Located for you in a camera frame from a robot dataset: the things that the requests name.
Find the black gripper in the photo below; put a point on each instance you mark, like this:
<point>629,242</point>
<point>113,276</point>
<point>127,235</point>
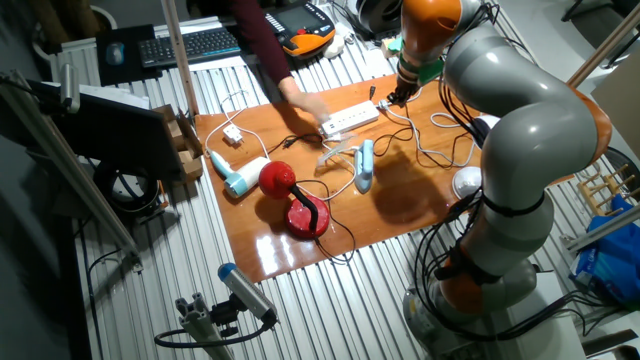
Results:
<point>407,88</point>

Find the forearm in dark red sleeve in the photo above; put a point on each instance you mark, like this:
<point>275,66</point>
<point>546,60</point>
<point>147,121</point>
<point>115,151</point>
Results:
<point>260,35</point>

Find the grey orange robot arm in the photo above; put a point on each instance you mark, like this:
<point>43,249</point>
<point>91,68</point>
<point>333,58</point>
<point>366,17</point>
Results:
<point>540,135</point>

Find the white power strip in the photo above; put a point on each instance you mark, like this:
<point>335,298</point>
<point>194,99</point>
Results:
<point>352,117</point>

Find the white square plug adapter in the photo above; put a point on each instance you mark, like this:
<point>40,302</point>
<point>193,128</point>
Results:
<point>232,133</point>

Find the person's bare hand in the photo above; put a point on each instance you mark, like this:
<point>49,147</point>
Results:
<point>312,105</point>

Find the wooden cube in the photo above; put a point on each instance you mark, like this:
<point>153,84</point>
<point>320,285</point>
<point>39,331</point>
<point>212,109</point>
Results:
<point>386,51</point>

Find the white rounded gadget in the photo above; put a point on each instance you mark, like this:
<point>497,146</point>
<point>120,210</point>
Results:
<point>334,47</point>

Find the black filament spool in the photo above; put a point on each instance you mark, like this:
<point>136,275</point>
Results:
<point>377,15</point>

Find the white desk lamp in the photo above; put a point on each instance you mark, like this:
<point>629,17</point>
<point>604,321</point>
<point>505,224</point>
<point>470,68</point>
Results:
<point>466,182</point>

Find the glossy wooden board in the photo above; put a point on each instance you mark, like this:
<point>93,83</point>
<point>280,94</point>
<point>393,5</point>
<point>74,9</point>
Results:
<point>400,215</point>

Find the orange black teach pendant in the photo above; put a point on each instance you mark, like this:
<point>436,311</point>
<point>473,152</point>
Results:
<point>305,25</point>

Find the red desk lamp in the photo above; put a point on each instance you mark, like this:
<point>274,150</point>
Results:
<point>276,180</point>

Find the white and blue hair dryer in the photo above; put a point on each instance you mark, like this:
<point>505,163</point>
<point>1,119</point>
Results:
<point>245,177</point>

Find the black keyboard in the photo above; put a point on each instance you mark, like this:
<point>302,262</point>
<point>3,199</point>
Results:
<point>190,47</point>

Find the wooden dish rack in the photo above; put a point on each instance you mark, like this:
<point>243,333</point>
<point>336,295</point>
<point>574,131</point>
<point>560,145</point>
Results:
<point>597,192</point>

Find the brown cardboard boxes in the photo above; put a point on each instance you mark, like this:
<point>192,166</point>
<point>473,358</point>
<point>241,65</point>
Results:
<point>190,165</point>

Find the brown board panel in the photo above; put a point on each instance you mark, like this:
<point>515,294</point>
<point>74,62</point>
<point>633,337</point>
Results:
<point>620,100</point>

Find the short aluminium bar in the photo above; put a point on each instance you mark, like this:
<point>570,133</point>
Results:
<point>605,226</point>

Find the blue plastic bag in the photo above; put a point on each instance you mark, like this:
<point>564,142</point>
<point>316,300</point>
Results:
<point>615,260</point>

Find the black monitor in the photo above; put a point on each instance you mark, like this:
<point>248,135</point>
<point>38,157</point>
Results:
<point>125,135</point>

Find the black mouse pad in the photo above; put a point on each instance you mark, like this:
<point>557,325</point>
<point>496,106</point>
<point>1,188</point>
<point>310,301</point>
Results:
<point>112,75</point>

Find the grey computer mouse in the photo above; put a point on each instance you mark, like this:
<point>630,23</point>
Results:
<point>115,53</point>

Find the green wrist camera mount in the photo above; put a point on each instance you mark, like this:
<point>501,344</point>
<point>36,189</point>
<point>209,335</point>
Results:
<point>431,71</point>

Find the beige diagonal post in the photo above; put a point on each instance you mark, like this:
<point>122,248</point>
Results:
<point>600,50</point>

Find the slim aluminium upright post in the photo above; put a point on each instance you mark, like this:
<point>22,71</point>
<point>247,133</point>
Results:
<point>177,55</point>

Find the silver depth camera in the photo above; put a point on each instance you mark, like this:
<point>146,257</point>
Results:
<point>245,290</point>

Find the black camera clamp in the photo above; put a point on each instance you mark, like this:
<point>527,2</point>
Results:
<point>225,315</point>

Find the aluminium profile camera stand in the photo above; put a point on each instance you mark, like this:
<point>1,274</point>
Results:
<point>200,325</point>

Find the grey diagonal frame bar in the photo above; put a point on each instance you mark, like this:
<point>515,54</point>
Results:
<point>75,170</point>

